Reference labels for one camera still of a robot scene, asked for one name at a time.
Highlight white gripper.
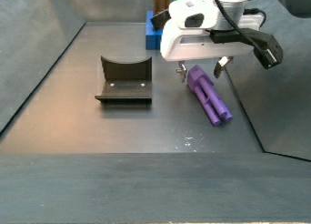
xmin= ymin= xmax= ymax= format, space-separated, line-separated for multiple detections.
xmin=160 ymin=0 xmax=254 ymax=82

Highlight purple three prong object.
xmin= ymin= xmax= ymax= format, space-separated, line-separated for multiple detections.
xmin=187 ymin=65 xmax=234 ymax=126

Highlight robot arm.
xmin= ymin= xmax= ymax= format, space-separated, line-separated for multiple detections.
xmin=160 ymin=0 xmax=264 ymax=80

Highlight blue shape sorter board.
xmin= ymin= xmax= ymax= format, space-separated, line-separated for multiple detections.
xmin=144 ymin=11 xmax=163 ymax=50

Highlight black cradle fixture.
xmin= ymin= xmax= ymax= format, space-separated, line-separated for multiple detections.
xmin=95 ymin=56 xmax=152 ymax=104

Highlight brown grooved block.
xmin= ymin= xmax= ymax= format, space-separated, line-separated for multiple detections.
xmin=153 ymin=0 xmax=169 ymax=15

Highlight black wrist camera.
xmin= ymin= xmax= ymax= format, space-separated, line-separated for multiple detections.
xmin=209 ymin=28 xmax=283 ymax=69

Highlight black cable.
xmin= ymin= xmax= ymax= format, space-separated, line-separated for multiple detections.
xmin=209 ymin=0 xmax=274 ymax=65

